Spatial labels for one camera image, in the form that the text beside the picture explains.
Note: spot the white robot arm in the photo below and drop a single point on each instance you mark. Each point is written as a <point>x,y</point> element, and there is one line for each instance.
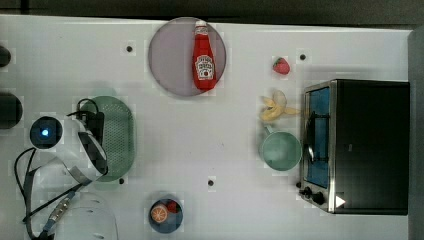
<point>57,207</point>

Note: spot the toy strawberry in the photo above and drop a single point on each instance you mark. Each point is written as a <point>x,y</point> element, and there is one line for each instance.
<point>281,66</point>

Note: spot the peeled toy banana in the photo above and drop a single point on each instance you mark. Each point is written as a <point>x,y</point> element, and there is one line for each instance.
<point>276,106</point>

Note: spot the dark pot at edge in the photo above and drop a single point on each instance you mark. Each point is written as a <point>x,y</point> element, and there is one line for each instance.
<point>5,56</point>

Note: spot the green plastic strainer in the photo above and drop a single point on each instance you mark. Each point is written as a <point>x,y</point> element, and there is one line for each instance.
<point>119,139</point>

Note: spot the red ketchup bottle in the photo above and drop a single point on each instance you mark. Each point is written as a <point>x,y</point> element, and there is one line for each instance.
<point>203,62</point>

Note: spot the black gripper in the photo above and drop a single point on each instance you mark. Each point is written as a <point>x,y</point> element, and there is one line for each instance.
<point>94,122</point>

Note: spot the toy orange slice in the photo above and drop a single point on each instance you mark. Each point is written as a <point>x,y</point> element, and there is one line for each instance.
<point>159,213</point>

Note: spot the silver toaster oven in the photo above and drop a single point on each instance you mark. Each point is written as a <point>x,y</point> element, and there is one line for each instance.
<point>356,136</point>

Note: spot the green plastic cup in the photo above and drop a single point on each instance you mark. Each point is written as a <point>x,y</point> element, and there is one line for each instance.
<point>280,150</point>

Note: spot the blue bowl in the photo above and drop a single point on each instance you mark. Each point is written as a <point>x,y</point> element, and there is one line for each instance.
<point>173,222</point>

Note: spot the small red toy fruit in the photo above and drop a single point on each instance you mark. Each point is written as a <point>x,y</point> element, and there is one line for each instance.
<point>172,207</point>

